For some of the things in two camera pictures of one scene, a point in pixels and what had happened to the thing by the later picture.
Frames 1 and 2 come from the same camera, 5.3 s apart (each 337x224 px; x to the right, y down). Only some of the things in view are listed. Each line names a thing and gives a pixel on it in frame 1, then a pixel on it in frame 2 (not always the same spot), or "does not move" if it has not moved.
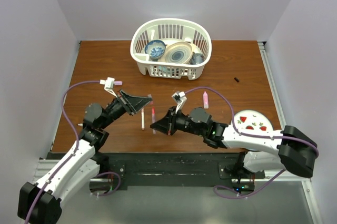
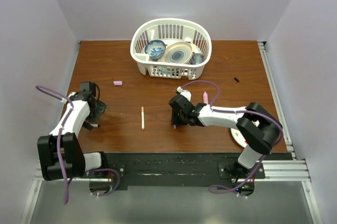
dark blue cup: [197, 58] does not move
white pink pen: [142, 119] does not move
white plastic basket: [169, 30] does not move
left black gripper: [127, 102] to [99, 109]
